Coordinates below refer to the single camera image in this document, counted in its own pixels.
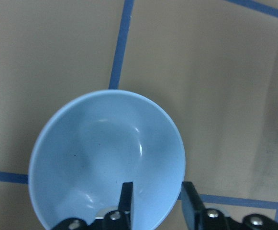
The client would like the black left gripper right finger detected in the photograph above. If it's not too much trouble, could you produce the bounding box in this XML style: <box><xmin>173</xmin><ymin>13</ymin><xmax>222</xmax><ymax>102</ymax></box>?
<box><xmin>181</xmin><ymin>182</ymin><xmax>207</xmax><ymax>230</ymax></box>

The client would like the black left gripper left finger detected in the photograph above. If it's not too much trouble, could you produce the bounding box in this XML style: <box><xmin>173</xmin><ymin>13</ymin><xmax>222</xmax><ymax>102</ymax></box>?
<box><xmin>118</xmin><ymin>182</ymin><xmax>133</xmax><ymax>230</ymax></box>

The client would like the blue bowl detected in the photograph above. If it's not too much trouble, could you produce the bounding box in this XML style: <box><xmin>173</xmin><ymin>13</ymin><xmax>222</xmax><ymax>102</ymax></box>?
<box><xmin>28</xmin><ymin>90</ymin><xmax>185</xmax><ymax>230</ymax></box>

